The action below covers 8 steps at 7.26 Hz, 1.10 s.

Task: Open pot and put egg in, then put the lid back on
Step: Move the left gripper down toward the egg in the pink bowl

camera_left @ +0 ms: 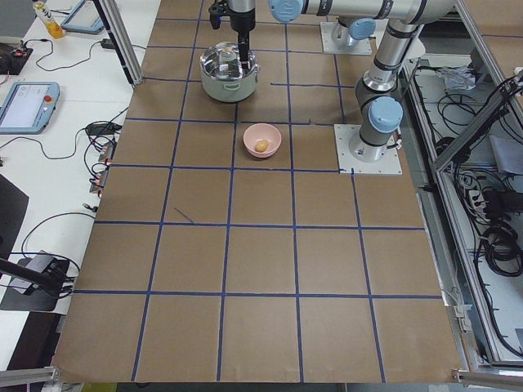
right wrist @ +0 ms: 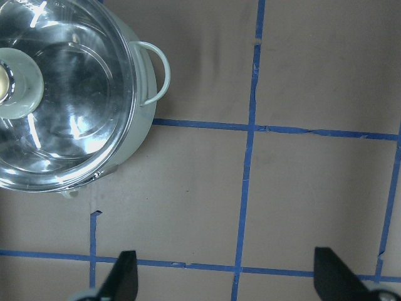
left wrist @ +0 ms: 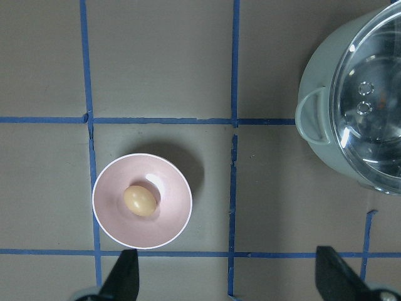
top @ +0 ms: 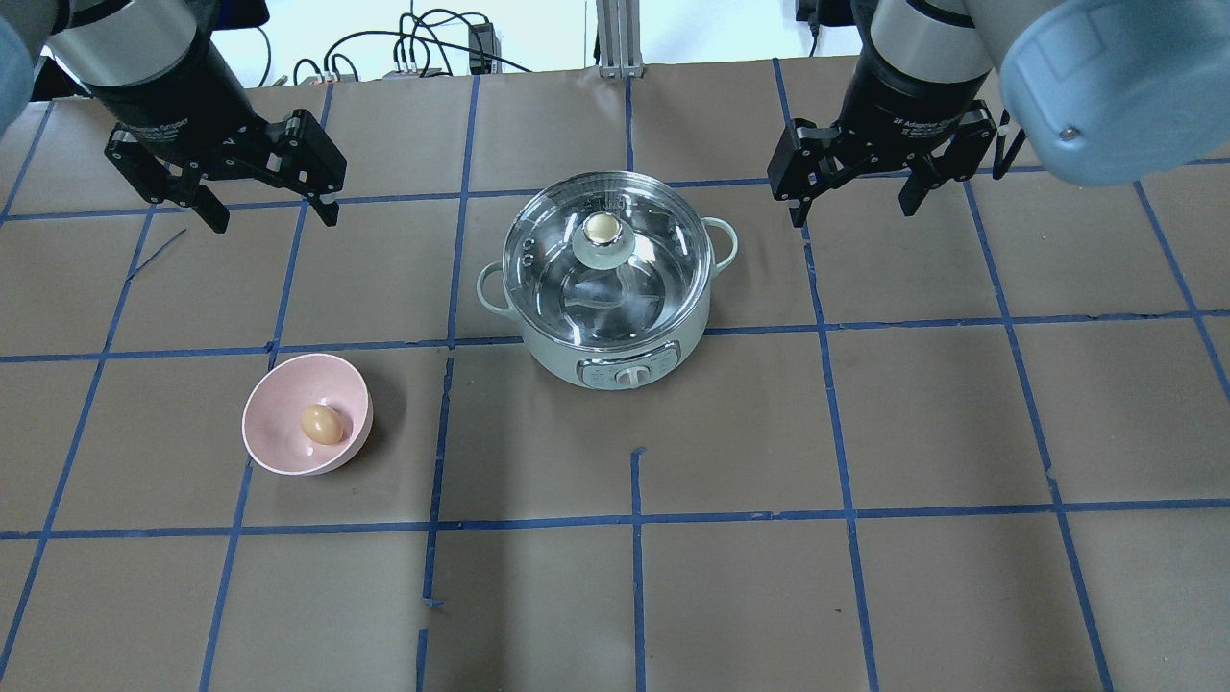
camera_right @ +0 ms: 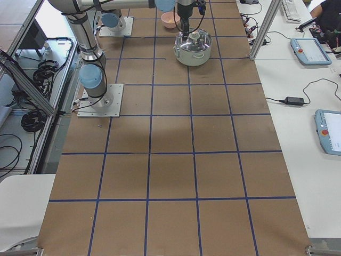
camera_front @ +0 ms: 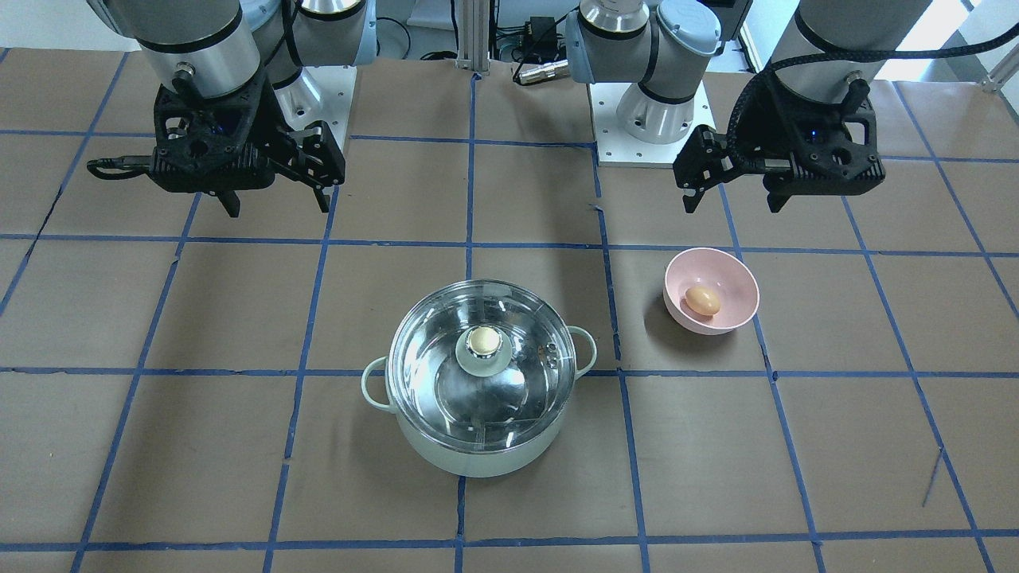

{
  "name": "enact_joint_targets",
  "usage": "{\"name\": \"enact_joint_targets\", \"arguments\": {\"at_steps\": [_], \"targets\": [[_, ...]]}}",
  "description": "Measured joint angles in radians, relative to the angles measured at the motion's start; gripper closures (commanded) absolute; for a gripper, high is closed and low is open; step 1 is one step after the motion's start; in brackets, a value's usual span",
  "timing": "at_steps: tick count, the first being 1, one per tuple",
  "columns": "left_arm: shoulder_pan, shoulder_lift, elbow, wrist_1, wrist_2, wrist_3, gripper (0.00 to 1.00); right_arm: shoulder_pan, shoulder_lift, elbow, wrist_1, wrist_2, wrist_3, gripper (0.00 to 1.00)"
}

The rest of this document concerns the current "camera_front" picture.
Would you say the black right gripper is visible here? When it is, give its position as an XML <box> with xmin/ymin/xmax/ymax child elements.
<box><xmin>150</xmin><ymin>62</ymin><xmax>346</xmax><ymax>218</ymax></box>

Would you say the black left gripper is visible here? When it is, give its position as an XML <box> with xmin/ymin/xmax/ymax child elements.
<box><xmin>673</xmin><ymin>73</ymin><xmax>887</xmax><ymax>214</ymax></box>

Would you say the brown egg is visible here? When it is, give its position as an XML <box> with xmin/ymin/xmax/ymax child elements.
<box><xmin>683</xmin><ymin>284</ymin><xmax>721</xmax><ymax>317</ymax></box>

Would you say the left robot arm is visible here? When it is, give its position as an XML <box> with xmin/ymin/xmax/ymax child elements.
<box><xmin>565</xmin><ymin>1</ymin><xmax>1017</xmax><ymax>213</ymax></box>

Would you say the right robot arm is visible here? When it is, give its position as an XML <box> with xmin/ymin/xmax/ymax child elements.
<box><xmin>87</xmin><ymin>1</ymin><xmax>378</xmax><ymax>217</ymax></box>

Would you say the white pot with steel interior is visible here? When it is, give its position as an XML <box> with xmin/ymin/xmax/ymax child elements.
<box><xmin>361</xmin><ymin>280</ymin><xmax>598</xmax><ymax>479</ymax></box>

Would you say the pink bowl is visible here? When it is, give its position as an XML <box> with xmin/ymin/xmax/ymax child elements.
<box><xmin>662</xmin><ymin>248</ymin><xmax>760</xmax><ymax>335</ymax></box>

